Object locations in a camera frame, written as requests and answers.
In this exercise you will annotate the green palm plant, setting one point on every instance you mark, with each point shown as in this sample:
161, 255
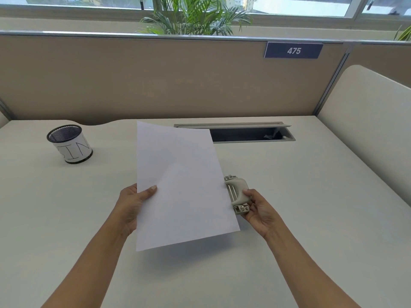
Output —
196, 15

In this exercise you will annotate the person's right forearm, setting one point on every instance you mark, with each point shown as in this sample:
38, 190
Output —
310, 269

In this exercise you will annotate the green plant leaves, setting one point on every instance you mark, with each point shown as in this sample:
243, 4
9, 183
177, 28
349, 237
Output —
404, 33

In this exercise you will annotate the beige hole punch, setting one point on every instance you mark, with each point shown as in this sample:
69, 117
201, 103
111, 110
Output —
237, 195

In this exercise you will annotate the person's right hand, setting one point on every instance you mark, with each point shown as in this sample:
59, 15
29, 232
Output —
261, 211

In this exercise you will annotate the black mesh pen cup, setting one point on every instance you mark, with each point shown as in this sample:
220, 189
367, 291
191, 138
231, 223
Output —
69, 144

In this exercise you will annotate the blue desk label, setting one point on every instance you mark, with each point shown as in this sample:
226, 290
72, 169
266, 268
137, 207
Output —
293, 50

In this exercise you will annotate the person's left hand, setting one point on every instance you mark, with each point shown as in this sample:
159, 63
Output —
130, 205

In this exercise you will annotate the person's left thumb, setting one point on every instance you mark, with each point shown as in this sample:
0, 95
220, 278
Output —
147, 192

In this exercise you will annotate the white side divider panel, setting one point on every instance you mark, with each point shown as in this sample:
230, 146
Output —
369, 125

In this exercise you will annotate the window frame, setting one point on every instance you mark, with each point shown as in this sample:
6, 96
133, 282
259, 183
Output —
205, 7

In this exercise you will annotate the white paper sheet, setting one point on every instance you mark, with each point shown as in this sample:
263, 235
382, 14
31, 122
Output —
183, 186

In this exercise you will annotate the person's right thumb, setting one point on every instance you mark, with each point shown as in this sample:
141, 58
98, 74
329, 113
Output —
247, 193

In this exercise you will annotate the person's left forearm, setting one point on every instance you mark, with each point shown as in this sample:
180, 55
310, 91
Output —
85, 269

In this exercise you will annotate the beige cubicle partition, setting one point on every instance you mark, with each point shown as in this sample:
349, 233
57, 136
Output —
160, 80

